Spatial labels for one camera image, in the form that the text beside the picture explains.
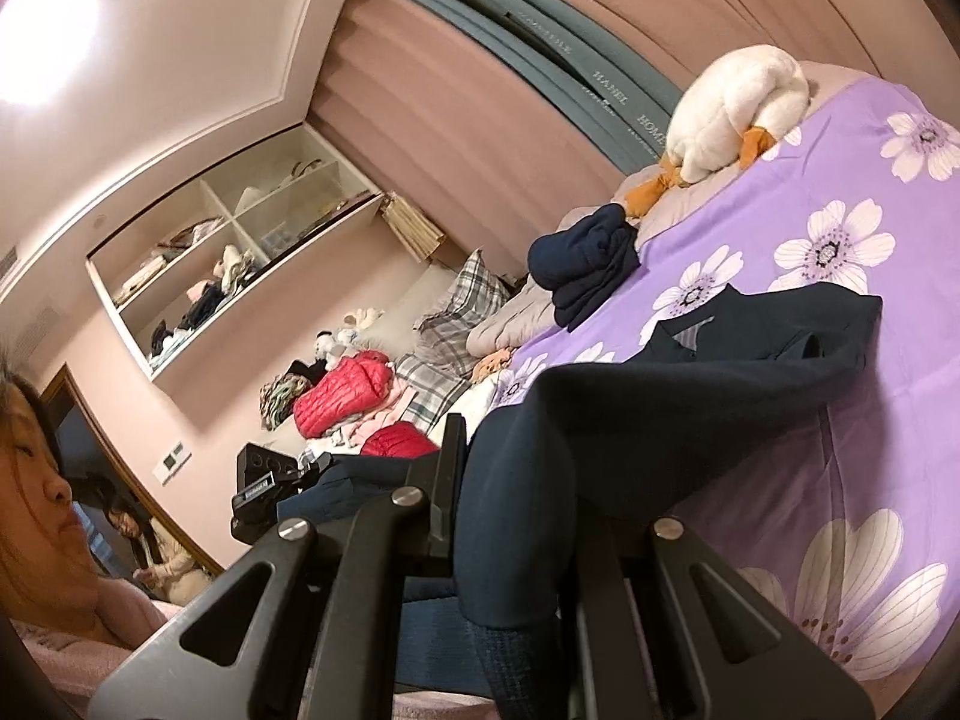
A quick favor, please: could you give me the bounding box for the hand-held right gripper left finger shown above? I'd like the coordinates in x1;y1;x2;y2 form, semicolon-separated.
90;412;467;720

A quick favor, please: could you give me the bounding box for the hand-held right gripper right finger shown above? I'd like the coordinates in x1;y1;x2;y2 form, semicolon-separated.
571;516;875;720

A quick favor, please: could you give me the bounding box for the navy zip jacket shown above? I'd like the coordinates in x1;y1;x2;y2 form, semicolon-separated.
300;281;886;700

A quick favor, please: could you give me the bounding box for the pile of pale clothes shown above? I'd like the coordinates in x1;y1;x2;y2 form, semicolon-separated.
300;379;496;466

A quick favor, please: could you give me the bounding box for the folded navy clothes stack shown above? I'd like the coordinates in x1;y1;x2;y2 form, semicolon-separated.
526;204;643;333

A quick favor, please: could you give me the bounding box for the red down jacket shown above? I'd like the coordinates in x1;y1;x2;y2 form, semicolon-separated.
292;350;395;438
358;421;441;461

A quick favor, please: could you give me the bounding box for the plaid pillow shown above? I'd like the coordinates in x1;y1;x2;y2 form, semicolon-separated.
393;352;472;422
412;249;512;361

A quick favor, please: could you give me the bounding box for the multicoloured patterned cloth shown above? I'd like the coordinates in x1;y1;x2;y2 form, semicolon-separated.
258;373;314;430

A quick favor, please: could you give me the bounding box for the small beige plush toy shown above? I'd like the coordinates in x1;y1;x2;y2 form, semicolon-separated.
470;349;515;383

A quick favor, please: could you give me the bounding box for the black and white plush toy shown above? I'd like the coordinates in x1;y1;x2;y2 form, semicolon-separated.
311;328;357;362

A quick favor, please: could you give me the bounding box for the person's head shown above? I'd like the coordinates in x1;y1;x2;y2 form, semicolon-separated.
0;356;103;642

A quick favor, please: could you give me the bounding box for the person's pink top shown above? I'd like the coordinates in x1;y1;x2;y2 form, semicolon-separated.
0;576;177;720

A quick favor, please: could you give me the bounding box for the purple floral bed sheet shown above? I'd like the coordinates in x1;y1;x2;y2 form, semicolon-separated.
480;71;960;691

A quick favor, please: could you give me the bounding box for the pink curtain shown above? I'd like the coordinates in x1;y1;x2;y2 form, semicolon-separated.
306;0;875;280

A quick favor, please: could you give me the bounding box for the teal printed curtain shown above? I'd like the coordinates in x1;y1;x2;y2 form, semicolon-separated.
360;0;682;175

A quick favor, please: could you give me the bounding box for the white goose plush toy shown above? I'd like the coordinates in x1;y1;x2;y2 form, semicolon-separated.
611;45;815;217

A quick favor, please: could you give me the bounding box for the ceiling light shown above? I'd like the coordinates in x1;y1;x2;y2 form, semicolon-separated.
0;0;102;107

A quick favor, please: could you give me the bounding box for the white wall switch panel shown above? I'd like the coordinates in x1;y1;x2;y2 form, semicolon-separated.
152;443;193;483

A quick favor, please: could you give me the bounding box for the dark wooden door frame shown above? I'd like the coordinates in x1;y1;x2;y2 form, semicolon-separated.
39;362;227;580

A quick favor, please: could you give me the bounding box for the white wall shelf unit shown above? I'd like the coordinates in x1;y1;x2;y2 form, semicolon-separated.
85;123;385;385

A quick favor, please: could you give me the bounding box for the beige fringed wall hanging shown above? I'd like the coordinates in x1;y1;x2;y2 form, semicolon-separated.
379;193;446;263

